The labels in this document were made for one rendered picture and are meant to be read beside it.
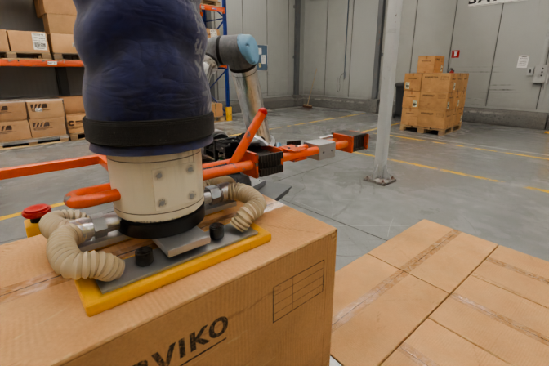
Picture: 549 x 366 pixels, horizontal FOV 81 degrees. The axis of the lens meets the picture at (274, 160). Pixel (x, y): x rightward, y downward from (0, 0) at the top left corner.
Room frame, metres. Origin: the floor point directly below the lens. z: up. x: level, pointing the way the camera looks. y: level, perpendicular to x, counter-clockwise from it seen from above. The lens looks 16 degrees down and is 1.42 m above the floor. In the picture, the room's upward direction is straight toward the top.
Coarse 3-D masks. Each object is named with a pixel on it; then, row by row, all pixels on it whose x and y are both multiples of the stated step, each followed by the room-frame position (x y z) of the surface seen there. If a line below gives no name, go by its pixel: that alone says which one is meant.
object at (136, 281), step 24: (216, 240) 0.56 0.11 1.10; (240, 240) 0.57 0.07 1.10; (264, 240) 0.59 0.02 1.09; (144, 264) 0.47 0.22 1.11; (168, 264) 0.48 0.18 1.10; (192, 264) 0.49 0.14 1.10; (96, 288) 0.42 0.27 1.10; (120, 288) 0.42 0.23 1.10; (144, 288) 0.43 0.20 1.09; (96, 312) 0.39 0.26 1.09
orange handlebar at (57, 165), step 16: (304, 144) 0.89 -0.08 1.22; (336, 144) 0.90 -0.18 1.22; (64, 160) 0.72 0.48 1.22; (80, 160) 0.73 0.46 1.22; (96, 160) 0.76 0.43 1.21; (224, 160) 0.72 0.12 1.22; (288, 160) 0.79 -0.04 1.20; (0, 176) 0.64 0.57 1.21; (16, 176) 0.66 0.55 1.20; (208, 176) 0.64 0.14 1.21; (80, 192) 0.53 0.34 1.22; (96, 192) 0.52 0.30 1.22; (112, 192) 0.52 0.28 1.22
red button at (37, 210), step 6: (36, 204) 0.88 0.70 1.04; (42, 204) 0.88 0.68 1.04; (24, 210) 0.84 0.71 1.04; (30, 210) 0.84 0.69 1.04; (36, 210) 0.84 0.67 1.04; (42, 210) 0.85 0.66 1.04; (48, 210) 0.86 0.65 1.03; (24, 216) 0.83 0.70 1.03; (30, 216) 0.82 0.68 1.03; (36, 216) 0.83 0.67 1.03; (36, 222) 0.84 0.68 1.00
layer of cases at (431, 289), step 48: (432, 240) 1.55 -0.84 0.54; (480, 240) 1.55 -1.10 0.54; (336, 288) 1.15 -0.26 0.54; (384, 288) 1.15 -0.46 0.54; (432, 288) 1.15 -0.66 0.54; (480, 288) 1.15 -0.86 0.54; (528, 288) 1.15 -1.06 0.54; (336, 336) 0.90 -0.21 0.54; (384, 336) 0.90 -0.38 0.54; (432, 336) 0.90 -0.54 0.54; (480, 336) 0.90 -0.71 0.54; (528, 336) 0.90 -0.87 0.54
